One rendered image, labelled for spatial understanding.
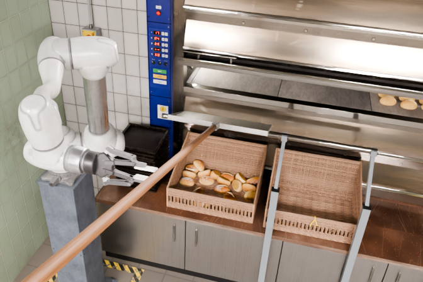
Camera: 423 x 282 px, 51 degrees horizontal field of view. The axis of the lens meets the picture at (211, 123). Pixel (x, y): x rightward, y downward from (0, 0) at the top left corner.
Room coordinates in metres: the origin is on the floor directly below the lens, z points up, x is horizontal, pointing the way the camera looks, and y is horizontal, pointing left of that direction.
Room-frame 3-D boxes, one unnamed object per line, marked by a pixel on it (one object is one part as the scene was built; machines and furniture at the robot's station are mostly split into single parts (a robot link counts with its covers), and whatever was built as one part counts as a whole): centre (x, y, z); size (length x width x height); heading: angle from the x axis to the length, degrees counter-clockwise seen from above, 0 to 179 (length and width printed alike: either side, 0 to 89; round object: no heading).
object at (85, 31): (2.68, 0.79, 1.46); 0.10 x 0.07 x 0.10; 78
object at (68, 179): (1.84, 0.77, 1.03); 0.22 x 0.18 x 0.06; 167
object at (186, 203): (2.27, -0.06, 0.72); 0.56 x 0.49 x 0.28; 78
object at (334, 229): (2.14, -0.66, 0.72); 0.56 x 0.49 x 0.28; 79
